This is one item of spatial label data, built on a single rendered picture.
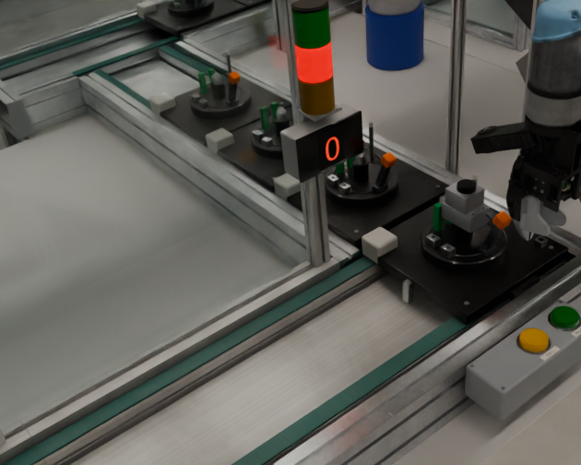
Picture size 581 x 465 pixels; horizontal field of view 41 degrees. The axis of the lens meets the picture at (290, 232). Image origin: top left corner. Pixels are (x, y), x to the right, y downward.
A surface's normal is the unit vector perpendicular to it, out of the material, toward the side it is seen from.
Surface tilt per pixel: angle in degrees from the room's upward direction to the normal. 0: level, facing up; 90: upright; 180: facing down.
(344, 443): 0
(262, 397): 0
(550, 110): 90
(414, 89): 0
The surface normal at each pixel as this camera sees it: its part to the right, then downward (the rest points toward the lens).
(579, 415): -0.09, -0.80
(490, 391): -0.79, 0.42
